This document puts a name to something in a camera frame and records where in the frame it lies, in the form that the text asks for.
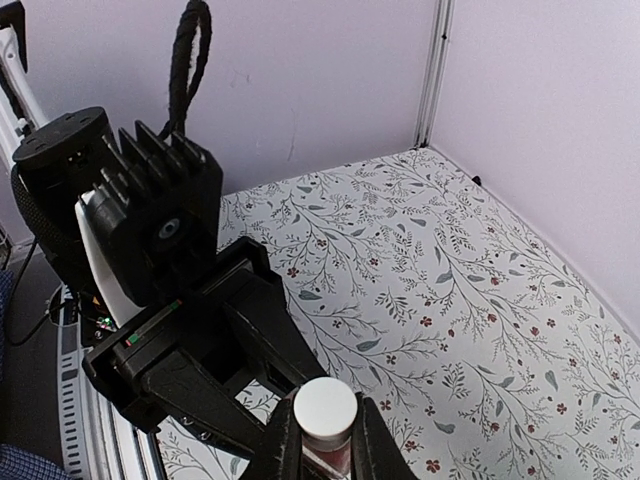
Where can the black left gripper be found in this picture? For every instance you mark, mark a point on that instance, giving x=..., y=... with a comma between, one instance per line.
x=190, y=359

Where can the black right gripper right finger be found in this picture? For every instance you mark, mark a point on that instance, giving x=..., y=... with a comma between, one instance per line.
x=374, y=453

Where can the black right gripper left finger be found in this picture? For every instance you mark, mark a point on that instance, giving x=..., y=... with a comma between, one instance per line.
x=279, y=455

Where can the white nail polish brush cap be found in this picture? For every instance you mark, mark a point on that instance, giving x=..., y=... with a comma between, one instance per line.
x=325, y=407

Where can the pink nail polish bottle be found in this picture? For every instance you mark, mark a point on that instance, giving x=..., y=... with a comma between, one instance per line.
x=330, y=457

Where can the blue checked sleeve forearm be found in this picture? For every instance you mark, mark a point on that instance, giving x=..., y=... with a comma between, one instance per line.
x=17, y=463

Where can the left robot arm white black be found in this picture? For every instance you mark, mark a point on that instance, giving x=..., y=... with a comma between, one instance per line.
x=58, y=162

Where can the floral patterned table mat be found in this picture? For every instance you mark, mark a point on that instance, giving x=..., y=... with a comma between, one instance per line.
x=487, y=355

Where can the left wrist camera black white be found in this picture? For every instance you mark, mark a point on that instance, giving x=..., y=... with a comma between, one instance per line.
x=150, y=223

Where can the front aluminium rail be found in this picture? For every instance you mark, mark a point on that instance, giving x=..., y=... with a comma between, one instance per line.
x=96, y=442

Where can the left aluminium frame post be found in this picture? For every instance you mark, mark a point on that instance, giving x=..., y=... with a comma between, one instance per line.
x=434, y=72

